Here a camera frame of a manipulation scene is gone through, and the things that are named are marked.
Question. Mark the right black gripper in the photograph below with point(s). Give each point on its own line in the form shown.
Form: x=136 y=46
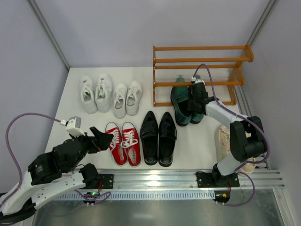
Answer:
x=197 y=101

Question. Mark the large white sneaker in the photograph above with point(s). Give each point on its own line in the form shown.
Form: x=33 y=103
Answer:
x=103 y=91
x=87 y=94

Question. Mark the green loafer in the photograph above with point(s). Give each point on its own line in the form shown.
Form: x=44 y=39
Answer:
x=179 y=99
x=195 y=117

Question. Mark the black loafer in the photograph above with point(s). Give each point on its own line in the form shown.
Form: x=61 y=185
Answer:
x=167 y=134
x=149 y=138

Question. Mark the wooden shoe shelf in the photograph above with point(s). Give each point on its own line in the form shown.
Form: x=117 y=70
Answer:
x=234 y=64

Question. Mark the small white sneaker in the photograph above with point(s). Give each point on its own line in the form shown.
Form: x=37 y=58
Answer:
x=134 y=95
x=119 y=100

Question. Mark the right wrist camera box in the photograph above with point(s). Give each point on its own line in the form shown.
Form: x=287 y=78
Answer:
x=196 y=79

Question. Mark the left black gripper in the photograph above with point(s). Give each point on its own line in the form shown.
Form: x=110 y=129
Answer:
x=93 y=143

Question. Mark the large white sneaker left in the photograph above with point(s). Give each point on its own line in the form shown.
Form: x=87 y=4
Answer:
x=87 y=94

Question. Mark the black mounting plate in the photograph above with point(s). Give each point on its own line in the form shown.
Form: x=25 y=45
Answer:
x=215 y=180
x=106 y=181

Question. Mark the large white sneaker right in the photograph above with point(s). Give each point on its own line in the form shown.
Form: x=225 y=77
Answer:
x=103 y=91

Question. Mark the small white sneaker left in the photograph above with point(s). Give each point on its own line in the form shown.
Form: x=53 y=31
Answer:
x=119 y=100

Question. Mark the aluminium rail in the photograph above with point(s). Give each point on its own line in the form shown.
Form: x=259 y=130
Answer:
x=126 y=179

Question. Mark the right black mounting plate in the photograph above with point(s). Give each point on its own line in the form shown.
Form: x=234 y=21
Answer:
x=215 y=180

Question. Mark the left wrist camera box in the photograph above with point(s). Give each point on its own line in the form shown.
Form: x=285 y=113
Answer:
x=73 y=127

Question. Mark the red canvas sneaker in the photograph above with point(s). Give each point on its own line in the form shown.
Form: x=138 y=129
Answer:
x=130 y=142
x=118 y=153

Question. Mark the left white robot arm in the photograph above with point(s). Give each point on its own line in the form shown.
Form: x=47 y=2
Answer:
x=42 y=181

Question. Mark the small white sneaker right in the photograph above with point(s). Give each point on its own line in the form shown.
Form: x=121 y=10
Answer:
x=134 y=95

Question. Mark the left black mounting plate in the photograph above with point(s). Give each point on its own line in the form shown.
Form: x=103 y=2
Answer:
x=106 y=181

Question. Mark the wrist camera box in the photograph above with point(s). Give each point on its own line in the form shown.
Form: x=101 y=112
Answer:
x=196 y=79
x=73 y=127

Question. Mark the perforated cable duct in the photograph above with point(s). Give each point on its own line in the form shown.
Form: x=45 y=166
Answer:
x=158 y=195

